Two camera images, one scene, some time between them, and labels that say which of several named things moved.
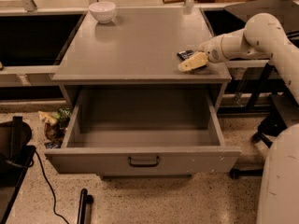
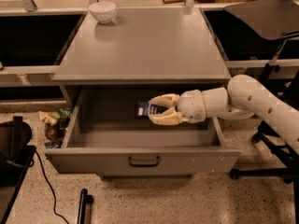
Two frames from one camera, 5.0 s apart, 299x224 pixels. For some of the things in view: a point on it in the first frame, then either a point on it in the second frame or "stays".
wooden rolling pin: [174, 0] stays
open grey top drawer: [143, 132] stays
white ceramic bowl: [103, 11] stays
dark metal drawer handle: [143, 165] stays
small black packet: [184, 54] -> [144, 108]
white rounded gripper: [212, 51] -> [191, 106]
